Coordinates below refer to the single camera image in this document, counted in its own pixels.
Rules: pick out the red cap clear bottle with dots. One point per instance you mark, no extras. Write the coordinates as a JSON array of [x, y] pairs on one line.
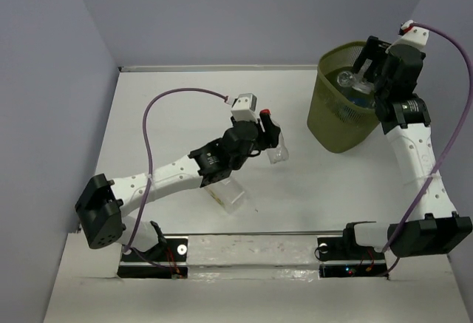
[[277, 151]]

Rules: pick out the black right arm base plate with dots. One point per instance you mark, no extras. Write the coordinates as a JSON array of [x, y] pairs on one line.
[[340, 260]]

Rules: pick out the blue label water bottle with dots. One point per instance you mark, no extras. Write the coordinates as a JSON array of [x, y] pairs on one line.
[[362, 102]]

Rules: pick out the square clear plastic bottle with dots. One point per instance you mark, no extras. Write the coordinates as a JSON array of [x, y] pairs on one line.
[[228, 193]]

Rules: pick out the clear jar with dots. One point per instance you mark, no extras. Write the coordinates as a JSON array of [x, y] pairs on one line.
[[361, 84]]

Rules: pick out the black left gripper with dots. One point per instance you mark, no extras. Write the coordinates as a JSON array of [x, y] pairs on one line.
[[270, 131]]

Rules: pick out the green mesh waste bin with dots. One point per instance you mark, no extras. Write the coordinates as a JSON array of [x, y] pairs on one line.
[[335, 122]]

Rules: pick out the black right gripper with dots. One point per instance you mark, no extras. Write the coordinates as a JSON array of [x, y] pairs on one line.
[[374, 49]]

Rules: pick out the clear ribbed water bottle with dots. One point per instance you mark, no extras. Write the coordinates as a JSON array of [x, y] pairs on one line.
[[346, 79]]

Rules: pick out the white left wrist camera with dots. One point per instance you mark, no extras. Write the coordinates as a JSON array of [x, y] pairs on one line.
[[244, 108]]

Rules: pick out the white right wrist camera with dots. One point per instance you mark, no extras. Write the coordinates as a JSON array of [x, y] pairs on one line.
[[411, 35]]

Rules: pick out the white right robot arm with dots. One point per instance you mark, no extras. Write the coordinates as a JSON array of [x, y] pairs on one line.
[[431, 225]]

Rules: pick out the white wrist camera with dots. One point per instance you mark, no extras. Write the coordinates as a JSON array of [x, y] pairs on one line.
[[411, 35], [244, 108]]

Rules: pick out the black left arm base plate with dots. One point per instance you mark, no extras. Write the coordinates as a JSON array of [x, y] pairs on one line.
[[170, 263]]

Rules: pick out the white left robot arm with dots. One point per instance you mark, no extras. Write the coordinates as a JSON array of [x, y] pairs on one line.
[[104, 208]]

